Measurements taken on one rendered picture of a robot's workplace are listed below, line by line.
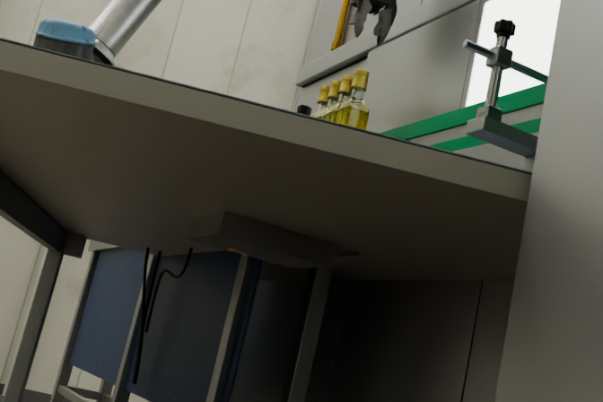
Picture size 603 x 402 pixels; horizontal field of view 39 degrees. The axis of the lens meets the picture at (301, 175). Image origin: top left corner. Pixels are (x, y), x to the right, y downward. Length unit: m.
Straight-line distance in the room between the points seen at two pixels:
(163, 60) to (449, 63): 3.44
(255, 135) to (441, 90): 0.97
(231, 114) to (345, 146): 0.13
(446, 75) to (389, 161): 0.94
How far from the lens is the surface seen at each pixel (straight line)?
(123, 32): 1.93
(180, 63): 5.15
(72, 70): 0.94
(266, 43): 5.21
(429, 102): 1.88
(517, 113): 1.33
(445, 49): 1.90
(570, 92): 0.95
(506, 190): 0.96
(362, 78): 1.91
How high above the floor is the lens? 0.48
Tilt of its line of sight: 13 degrees up
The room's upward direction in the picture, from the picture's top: 13 degrees clockwise
